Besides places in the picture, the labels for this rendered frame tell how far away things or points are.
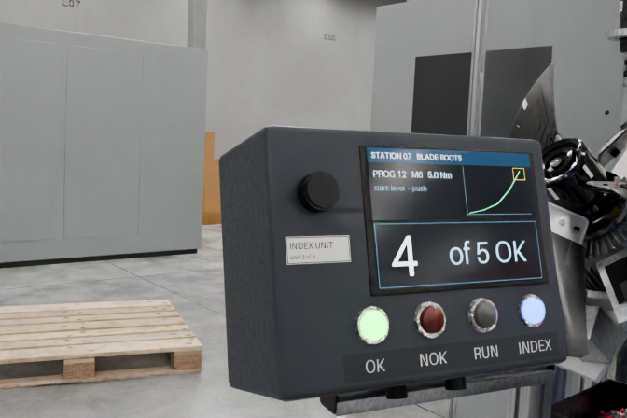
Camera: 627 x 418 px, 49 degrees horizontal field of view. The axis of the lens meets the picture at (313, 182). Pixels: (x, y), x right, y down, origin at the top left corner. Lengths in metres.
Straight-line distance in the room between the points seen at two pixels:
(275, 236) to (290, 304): 0.05
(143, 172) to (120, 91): 0.78
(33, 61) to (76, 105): 0.52
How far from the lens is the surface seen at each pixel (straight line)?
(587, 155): 1.31
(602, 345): 1.35
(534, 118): 1.57
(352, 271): 0.49
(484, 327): 0.55
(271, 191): 0.47
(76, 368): 3.59
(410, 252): 0.52
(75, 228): 6.48
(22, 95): 6.28
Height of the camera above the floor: 1.25
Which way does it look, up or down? 4 degrees down
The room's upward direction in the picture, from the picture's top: 3 degrees clockwise
